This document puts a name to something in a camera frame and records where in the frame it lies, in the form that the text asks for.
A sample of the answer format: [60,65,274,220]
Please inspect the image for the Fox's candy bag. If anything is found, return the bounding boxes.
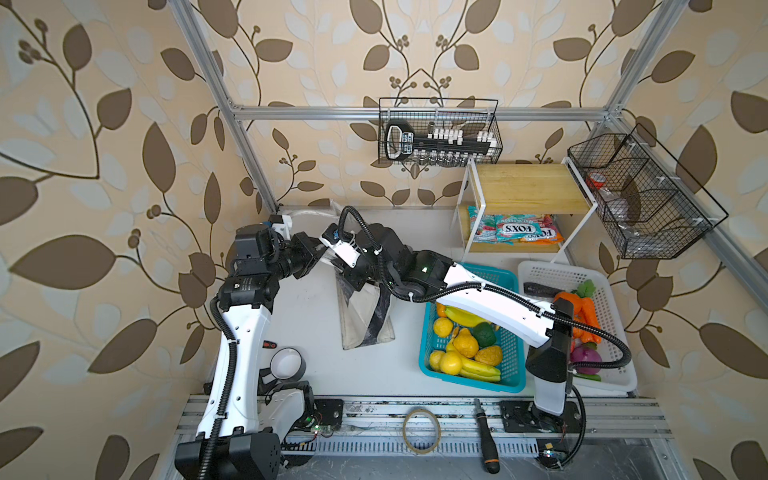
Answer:
[473,214,564,245]

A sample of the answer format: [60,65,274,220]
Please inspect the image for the white plastic basket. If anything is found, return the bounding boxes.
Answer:
[518,260,637,394]

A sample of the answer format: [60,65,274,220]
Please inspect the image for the banana lower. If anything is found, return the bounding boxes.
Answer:
[460,354,501,382]

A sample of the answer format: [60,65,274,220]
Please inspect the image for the black socket tool set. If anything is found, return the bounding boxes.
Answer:
[378,120,503,167]

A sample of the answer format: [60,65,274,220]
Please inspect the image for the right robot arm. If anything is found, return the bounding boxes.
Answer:
[320,224,590,422]

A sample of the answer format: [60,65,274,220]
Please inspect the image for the yellow lemon bottom left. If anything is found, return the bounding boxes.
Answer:
[429,350,463,376]

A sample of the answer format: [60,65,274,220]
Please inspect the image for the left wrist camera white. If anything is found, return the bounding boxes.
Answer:
[268,214,293,241]

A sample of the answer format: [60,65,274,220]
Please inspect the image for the black wire basket back wall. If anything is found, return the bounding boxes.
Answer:
[378,96,503,168]

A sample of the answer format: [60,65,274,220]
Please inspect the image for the black wire basket right wall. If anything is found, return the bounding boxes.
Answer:
[568,124,728,260]

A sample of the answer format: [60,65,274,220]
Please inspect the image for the black wire basket wall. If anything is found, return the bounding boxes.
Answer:
[568,124,728,260]
[378,96,503,168]

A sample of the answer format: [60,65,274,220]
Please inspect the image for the orange pumpkin toy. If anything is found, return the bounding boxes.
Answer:
[554,291,583,315]

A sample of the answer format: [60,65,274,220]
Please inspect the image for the black tape roll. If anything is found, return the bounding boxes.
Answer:
[269,347,306,382]

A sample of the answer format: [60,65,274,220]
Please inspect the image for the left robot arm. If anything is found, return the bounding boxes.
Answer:
[174,224,326,479]

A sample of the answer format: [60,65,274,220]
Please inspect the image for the orange carrot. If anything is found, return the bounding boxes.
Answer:
[574,279,602,344]

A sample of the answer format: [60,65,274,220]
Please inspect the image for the aluminium frame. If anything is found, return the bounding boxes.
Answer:
[161,0,768,480]

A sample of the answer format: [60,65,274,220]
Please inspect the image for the yellow textured fruit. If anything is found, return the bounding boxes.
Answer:
[451,332,480,359]

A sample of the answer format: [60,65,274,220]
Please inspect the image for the green bell pepper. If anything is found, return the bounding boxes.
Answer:
[471,322,497,349]

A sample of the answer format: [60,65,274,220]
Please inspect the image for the teal plastic basket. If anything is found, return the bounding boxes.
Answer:
[418,262,527,394]

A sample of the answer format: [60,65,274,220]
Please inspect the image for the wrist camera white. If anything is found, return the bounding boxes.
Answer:
[268,214,293,241]
[320,233,361,268]

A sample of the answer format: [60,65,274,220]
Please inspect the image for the clear tape roll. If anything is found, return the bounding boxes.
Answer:
[401,407,442,455]

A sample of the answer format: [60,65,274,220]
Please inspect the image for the cream canvas tote bag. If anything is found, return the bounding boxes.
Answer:
[287,206,397,352]

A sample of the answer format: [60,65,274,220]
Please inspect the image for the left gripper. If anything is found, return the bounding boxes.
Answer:
[263,232,329,283]

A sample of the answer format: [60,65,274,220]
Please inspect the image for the small yellow lemon left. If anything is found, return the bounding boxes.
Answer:
[433,317,455,338]

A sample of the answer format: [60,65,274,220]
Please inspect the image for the purple onion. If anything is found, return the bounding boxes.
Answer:
[570,344,602,364]

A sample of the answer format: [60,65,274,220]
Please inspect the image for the black handled screwdriver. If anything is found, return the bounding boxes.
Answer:
[474,398,500,474]

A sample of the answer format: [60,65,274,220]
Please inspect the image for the banana bunch upper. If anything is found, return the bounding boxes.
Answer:
[436,303,487,328]

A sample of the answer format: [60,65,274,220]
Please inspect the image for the plastic bottle red cap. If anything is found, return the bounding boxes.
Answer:
[587,172,629,222]

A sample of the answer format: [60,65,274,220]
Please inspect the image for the white wooden two-tier shelf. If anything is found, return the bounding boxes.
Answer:
[451,158,598,264]

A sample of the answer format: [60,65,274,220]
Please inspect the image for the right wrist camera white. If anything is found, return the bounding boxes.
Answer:
[320,233,361,268]

